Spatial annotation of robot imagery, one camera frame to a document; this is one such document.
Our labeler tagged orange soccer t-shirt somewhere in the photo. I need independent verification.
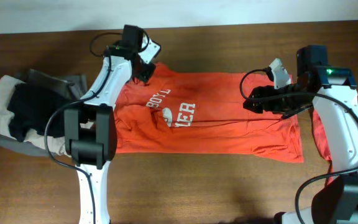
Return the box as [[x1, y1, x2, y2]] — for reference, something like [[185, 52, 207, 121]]
[[114, 63, 303, 163]]

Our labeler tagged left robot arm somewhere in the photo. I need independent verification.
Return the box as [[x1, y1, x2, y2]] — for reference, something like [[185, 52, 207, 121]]
[[64, 25, 161, 223]]

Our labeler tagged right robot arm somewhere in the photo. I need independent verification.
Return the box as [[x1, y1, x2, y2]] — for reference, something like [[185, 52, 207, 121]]
[[242, 45, 358, 224]]

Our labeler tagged grey folded garment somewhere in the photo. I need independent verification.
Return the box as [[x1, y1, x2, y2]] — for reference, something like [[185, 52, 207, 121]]
[[0, 69, 88, 157]]

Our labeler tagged red t-shirt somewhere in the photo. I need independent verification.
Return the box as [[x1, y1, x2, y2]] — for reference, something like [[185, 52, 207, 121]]
[[312, 110, 333, 173]]

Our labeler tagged beige folded garment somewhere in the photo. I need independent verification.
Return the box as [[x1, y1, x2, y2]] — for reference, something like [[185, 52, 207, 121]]
[[0, 75, 46, 156]]

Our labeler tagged right black cable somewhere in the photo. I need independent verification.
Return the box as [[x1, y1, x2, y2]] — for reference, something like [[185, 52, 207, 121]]
[[239, 68, 358, 224]]

